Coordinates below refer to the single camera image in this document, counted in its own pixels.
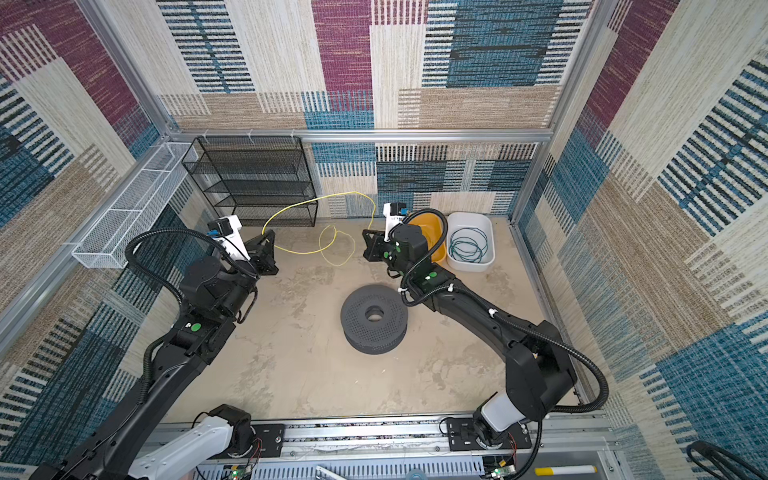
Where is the yellow cable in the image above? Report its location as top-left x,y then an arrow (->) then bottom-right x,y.
261,190 -> 379,268

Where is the dark grey cable spool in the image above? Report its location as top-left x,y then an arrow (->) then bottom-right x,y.
340,284 -> 408,355

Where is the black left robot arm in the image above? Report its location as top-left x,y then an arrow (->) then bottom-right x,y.
32,220 -> 278,479

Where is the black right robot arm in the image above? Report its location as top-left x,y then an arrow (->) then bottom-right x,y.
363,202 -> 609,449

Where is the black mesh shelf rack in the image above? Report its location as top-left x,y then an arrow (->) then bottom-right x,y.
182,136 -> 318,227

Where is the yellow plastic bin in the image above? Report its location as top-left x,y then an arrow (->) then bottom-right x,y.
409,213 -> 446,263

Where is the white plastic bin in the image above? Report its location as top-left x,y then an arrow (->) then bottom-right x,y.
446,212 -> 495,273

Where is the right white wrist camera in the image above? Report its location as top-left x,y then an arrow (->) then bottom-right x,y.
383,202 -> 408,242

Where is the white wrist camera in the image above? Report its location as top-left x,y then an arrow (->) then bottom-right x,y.
207,215 -> 250,261
383,202 -> 408,242

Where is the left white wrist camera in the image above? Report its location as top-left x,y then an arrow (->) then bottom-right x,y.
207,215 -> 250,261

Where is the green cable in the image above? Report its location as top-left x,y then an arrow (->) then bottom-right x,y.
449,226 -> 488,264

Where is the white wire mesh tray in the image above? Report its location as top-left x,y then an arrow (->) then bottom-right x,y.
72,142 -> 189,269

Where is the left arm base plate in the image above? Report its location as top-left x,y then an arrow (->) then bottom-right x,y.
211,423 -> 286,461

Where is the aluminium mounting rail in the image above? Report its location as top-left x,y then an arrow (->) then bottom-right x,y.
140,413 -> 631,479

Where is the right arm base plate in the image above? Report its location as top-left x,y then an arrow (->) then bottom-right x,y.
438,416 -> 533,451

